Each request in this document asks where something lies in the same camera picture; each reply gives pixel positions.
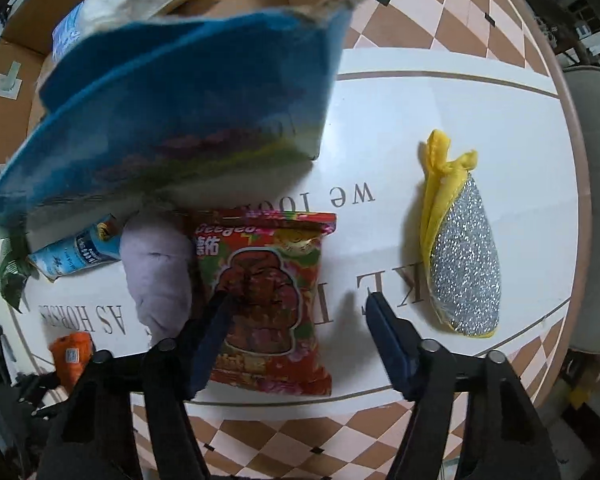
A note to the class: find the orange snack packet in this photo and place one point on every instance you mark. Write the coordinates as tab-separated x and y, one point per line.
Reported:
70	354

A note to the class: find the lavender towel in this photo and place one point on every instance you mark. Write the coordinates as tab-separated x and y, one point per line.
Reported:
156	256

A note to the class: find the light blue snack packet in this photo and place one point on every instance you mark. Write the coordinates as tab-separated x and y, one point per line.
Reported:
95	245

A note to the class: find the yellow silver glitter pouch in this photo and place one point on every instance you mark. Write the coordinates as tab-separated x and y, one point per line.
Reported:
459	254

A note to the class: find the red snack bag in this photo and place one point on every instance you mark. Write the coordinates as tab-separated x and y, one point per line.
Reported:
270	260

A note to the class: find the green snack packet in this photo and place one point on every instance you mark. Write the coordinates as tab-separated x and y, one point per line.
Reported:
15	269

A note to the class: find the blue cardboard storage box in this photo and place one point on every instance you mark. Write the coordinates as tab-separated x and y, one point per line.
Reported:
208	87

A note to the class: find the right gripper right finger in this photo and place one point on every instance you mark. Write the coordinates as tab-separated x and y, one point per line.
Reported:
417	367

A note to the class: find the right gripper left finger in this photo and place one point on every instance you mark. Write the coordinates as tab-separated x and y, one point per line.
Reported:
183	364

